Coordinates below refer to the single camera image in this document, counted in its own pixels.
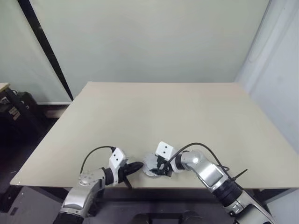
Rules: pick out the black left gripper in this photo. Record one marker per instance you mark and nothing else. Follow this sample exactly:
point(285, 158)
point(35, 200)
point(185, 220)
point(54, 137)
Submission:
point(122, 173)

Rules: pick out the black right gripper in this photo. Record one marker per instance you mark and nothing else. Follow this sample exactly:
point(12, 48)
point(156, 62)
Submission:
point(163, 164)

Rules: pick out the silver round motor cover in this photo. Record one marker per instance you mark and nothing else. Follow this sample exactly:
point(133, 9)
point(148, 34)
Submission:
point(149, 161)

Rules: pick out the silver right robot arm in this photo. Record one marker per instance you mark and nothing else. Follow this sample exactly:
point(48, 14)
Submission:
point(205, 168)

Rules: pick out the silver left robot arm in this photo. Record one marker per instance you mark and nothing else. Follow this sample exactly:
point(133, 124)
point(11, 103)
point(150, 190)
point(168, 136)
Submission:
point(79, 193)

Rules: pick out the dark rounded shape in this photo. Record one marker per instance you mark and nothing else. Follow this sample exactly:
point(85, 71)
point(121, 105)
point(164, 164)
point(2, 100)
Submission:
point(141, 215)
point(192, 214)

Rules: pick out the black bag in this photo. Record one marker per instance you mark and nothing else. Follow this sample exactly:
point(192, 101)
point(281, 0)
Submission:
point(25, 102)

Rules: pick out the black case with white label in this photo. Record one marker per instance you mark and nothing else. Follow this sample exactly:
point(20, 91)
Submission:
point(12, 113)

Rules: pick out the wooden side table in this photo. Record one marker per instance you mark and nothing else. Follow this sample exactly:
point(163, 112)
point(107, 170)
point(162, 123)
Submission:
point(4, 86)

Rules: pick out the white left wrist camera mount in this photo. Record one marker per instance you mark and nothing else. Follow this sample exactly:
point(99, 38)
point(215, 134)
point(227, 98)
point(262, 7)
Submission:
point(116, 157)

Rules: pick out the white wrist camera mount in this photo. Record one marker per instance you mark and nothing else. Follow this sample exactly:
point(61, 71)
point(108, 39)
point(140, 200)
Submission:
point(116, 157)
point(164, 149)

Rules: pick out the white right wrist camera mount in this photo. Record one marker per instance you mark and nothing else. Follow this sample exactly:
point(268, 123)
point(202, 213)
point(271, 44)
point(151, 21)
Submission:
point(164, 149)

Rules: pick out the black metal table frame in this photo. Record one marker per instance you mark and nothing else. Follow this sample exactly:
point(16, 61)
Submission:
point(163, 196)

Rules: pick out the black diagonal wall strip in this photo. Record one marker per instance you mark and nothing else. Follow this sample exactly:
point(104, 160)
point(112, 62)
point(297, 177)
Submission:
point(45, 44)

